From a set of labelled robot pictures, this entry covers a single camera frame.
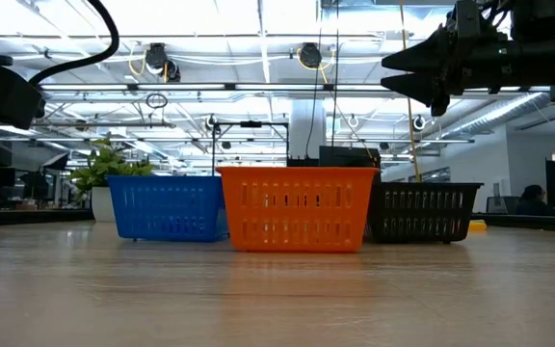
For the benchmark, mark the black plastic basket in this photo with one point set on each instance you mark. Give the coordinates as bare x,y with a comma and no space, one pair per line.
422,187

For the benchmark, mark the green plant in white pot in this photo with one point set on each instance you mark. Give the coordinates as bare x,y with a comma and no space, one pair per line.
101,205

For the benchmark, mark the orange plastic basket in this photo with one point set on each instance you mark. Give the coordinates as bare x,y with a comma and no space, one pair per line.
297,214

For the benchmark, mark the black aluminium table frame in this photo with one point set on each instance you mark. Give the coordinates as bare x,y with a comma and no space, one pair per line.
27,217

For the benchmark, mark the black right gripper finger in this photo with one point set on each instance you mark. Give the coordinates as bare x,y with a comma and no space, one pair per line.
427,58
417,89

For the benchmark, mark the person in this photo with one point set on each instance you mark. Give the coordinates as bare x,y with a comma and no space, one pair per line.
533,202

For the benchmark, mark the blue plastic basket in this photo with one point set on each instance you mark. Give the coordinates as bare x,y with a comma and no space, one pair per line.
166,207

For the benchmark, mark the black metal stand frame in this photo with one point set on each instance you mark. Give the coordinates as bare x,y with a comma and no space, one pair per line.
251,124

